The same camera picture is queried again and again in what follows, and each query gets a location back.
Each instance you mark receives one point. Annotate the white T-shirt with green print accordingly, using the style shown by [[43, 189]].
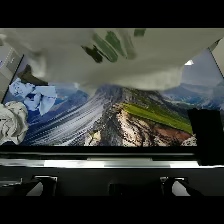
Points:
[[100, 70]]

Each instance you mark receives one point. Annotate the light blue garment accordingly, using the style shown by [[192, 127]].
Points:
[[40, 96]]

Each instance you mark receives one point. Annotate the black garment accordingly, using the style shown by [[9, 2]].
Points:
[[208, 136]]

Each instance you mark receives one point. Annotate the cream garment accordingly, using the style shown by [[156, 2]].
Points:
[[12, 123]]

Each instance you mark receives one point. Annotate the silver frame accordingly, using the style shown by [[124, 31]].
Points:
[[110, 163]]

